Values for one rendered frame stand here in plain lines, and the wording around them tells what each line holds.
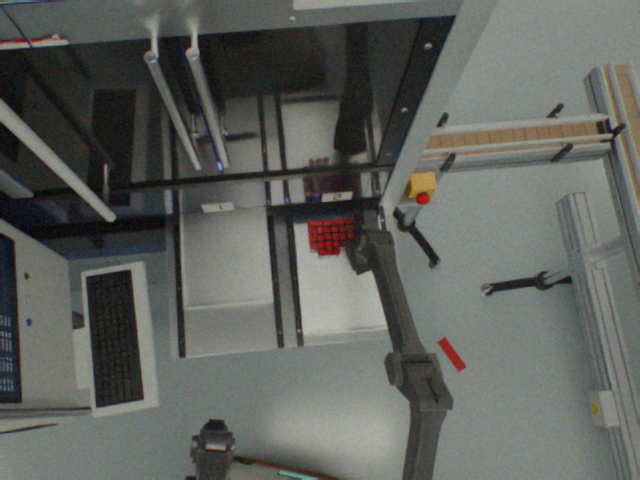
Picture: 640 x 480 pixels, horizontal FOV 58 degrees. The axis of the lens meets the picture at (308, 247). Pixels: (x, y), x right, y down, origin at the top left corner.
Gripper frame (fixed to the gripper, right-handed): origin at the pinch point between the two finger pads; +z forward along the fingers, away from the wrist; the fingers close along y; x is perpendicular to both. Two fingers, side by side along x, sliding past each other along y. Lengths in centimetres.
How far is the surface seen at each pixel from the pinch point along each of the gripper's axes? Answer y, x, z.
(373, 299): -11.7, -1.0, 4.1
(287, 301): -3.7, 23.2, 4.6
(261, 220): 22.7, 22.5, 5.1
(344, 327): -16.6, 10.0, 4.0
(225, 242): 19.6, 35.0, 5.0
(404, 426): -59, -10, 91
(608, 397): -67, -71, 36
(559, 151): 12, -70, -2
